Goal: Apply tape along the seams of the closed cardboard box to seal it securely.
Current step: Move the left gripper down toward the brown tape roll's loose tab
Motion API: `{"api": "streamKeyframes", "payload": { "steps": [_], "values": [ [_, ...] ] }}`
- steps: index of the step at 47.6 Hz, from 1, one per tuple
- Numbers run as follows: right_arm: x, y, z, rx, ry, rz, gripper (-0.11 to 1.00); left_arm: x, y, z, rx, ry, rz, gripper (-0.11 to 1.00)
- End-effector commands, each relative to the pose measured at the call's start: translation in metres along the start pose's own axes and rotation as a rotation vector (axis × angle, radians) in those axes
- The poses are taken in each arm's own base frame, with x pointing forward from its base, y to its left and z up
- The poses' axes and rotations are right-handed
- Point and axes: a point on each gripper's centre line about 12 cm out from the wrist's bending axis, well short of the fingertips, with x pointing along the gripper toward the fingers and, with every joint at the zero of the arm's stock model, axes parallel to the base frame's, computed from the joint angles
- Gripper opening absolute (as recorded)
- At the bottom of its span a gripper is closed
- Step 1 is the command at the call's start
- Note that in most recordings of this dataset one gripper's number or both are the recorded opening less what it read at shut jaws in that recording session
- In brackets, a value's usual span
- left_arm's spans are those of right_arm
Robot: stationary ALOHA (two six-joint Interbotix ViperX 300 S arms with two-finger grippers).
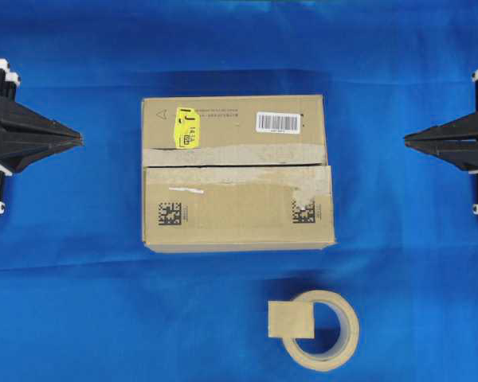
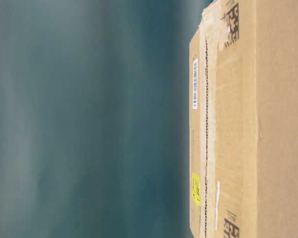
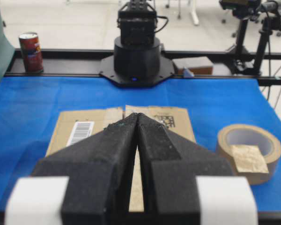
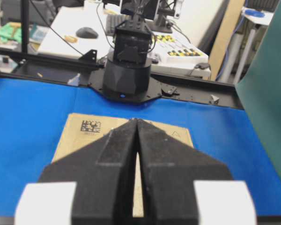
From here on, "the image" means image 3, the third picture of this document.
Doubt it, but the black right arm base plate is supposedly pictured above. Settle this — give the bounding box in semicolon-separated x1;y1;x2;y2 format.
99;56;175;88

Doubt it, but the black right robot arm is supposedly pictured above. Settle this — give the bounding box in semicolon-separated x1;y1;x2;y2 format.
113;0;161;81

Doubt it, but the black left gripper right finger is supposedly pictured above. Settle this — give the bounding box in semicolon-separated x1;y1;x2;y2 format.
136;112;258;225

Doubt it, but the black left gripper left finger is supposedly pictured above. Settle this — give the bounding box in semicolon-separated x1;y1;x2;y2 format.
4;113;138;225

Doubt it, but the blue table cloth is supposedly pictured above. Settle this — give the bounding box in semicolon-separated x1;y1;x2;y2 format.
0;77;281;211

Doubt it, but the red snack can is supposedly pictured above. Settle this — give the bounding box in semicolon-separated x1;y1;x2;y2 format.
19;32;44;73

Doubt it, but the black tripod stand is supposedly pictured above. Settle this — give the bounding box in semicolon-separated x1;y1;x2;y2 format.
219;0;281;76

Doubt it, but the white barcode label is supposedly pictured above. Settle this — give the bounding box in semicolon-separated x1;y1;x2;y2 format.
66;121;95;147

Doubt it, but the brown cardboard box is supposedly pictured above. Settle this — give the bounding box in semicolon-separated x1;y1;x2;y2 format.
44;105;197;213

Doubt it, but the small brown cardboard block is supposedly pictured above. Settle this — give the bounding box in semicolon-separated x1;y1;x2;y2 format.
172;57;214;75

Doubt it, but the brown packing tape roll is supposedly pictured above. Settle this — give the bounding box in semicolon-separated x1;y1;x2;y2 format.
217;124;281;185

